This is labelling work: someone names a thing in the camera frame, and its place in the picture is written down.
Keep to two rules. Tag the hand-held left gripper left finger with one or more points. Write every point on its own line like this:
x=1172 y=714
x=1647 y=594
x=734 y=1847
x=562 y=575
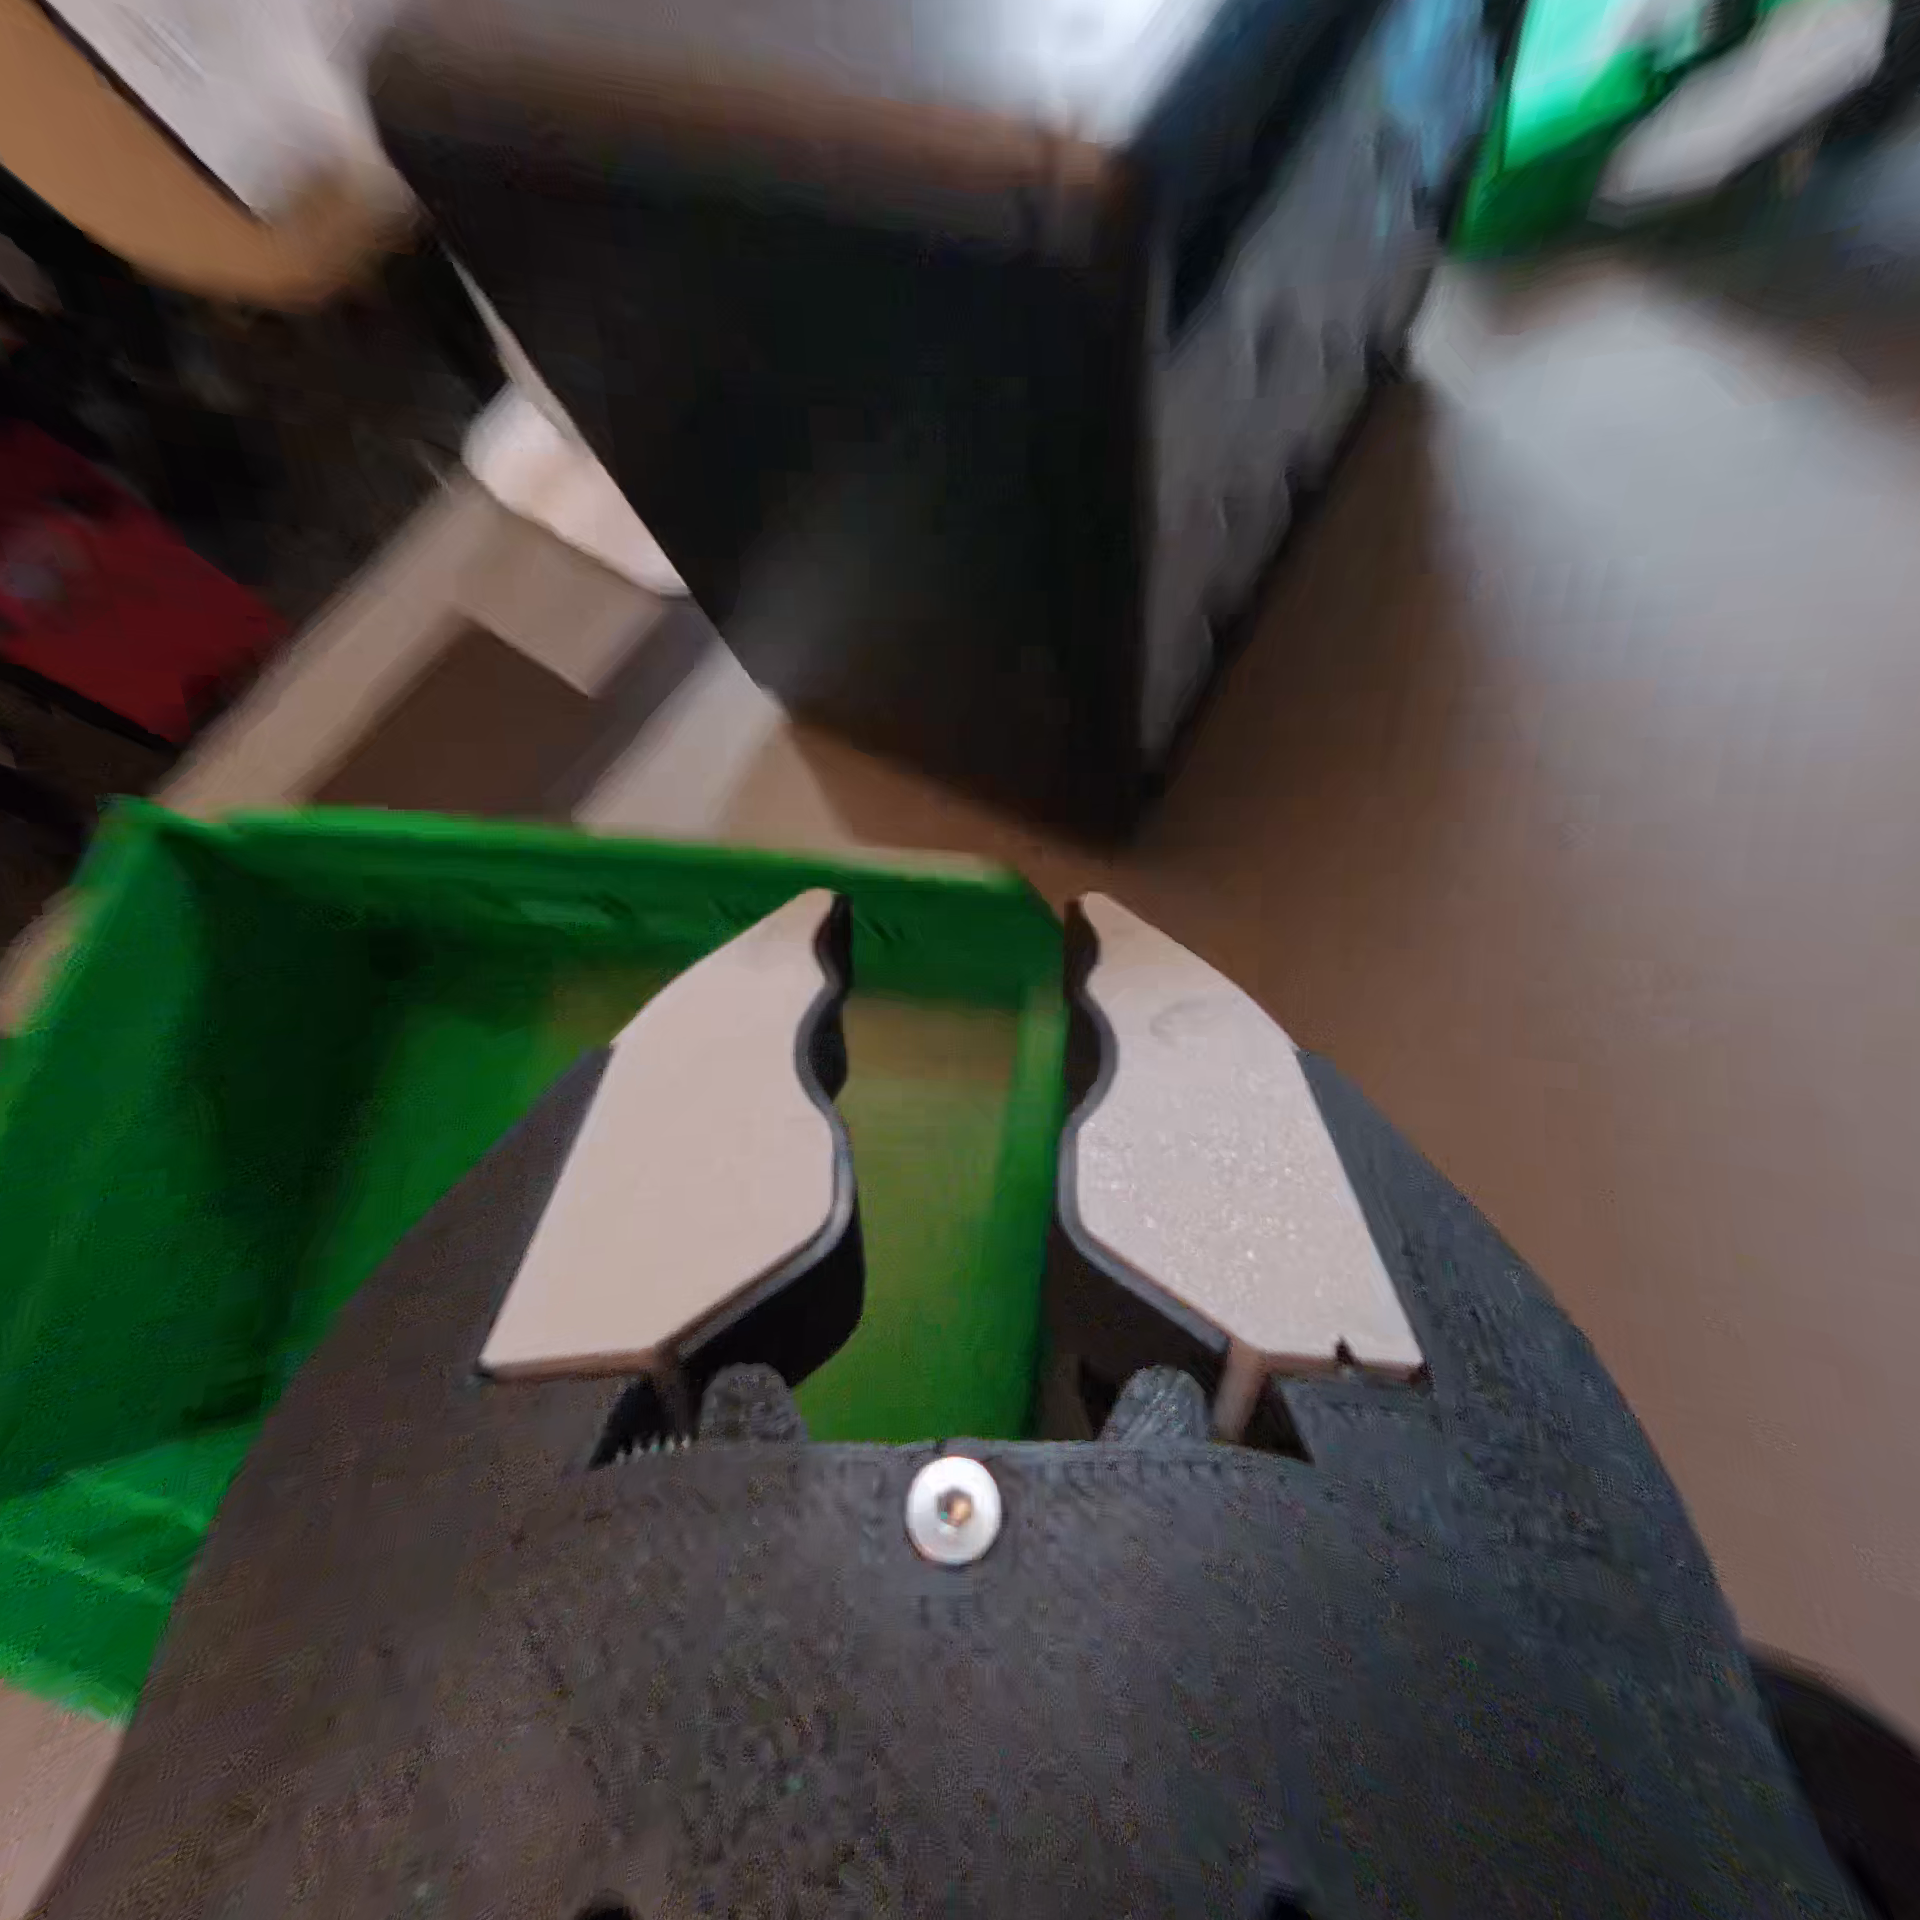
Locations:
x=692 y=1155

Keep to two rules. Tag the large black box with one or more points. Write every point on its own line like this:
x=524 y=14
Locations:
x=902 y=420

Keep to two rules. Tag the tan wooden board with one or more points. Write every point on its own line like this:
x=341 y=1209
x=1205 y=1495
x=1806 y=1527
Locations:
x=106 y=166

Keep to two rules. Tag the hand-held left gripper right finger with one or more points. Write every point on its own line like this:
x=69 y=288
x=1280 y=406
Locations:
x=1215 y=1170

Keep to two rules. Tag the green plastic storage bin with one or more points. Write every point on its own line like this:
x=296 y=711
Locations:
x=224 y=1124
x=1559 y=120

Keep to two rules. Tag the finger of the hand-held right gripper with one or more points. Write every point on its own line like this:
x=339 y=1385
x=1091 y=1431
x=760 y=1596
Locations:
x=1741 y=120

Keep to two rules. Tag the red object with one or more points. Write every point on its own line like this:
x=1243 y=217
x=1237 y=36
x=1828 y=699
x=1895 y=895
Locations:
x=106 y=600

